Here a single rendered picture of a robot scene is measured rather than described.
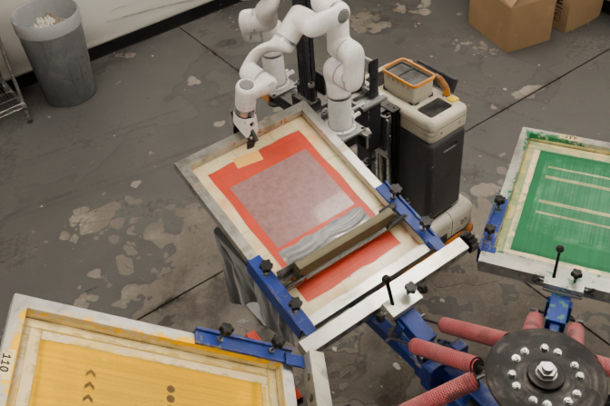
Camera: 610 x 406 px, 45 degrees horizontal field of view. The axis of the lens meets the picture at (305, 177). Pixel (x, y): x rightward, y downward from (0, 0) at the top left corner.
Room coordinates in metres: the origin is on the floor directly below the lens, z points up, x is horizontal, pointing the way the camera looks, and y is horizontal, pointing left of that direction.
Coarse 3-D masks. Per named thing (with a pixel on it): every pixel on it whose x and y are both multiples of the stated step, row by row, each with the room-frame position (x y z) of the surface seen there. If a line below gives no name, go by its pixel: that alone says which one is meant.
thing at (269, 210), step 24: (240, 168) 2.09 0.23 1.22; (264, 168) 2.09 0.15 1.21; (240, 192) 1.99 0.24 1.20; (264, 192) 1.99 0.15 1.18; (288, 192) 1.99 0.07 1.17; (264, 216) 1.89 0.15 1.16; (288, 216) 1.89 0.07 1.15; (264, 240) 1.79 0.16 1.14; (288, 240) 1.80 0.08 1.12; (336, 264) 1.71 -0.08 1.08; (312, 288) 1.62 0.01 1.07
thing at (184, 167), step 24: (264, 120) 2.28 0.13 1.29; (288, 120) 2.31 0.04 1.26; (312, 120) 2.29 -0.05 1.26; (216, 144) 2.16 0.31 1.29; (240, 144) 2.19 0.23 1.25; (336, 144) 2.18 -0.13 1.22; (192, 168) 2.08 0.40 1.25; (360, 168) 2.07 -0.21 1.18; (192, 192) 1.97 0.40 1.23; (216, 216) 1.85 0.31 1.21; (240, 240) 1.76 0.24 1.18; (408, 264) 1.68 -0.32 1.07; (360, 288) 1.59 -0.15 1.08; (336, 312) 1.51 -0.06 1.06
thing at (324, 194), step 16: (272, 144) 2.20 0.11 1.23; (288, 144) 2.21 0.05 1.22; (304, 144) 2.21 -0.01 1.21; (272, 160) 2.13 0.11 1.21; (288, 160) 2.13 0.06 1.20; (304, 160) 2.14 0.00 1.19; (320, 160) 2.14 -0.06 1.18; (288, 176) 2.06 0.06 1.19; (304, 176) 2.06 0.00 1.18; (320, 176) 2.06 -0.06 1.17; (336, 176) 2.07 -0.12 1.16; (304, 192) 1.99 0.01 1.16; (320, 192) 2.00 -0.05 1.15; (336, 192) 2.00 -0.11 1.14; (352, 192) 2.00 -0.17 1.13; (304, 208) 1.93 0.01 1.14; (320, 208) 1.93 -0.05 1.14; (336, 208) 1.93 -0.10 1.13; (352, 208) 1.93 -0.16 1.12; (368, 208) 1.93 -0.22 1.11; (320, 224) 1.86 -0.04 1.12; (384, 240) 1.80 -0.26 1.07; (352, 256) 1.74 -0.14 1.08; (368, 256) 1.74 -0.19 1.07
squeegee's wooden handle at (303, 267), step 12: (384, 216) 1.81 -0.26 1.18; (360, 228) 1.76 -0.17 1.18; (372, 228) 1.77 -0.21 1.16; (336, 240) 1.71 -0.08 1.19; (348, 240) 1.71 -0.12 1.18; (360, 240) 1.76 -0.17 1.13; (324, 252) 1.67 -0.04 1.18; (336, 252) 1.69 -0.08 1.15; (300, 264) 1.62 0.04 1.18; (312, 264) 1.63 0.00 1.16
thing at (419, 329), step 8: (408, 312) 1.47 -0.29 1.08; (416, 312) 1.47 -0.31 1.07; (400, 320) 1.45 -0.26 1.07; (408, 320) 1.45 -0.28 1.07; (416, 320) 1.45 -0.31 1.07; (408, 328) 1.42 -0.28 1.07; (416, 328) 1.42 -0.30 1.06; (424, 328) 1.42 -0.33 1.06; (408, 336) 1.42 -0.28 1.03; (416, 336) 1.40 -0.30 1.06; (424, 336) 1.40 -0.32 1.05; (432, 336) 1.40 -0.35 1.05
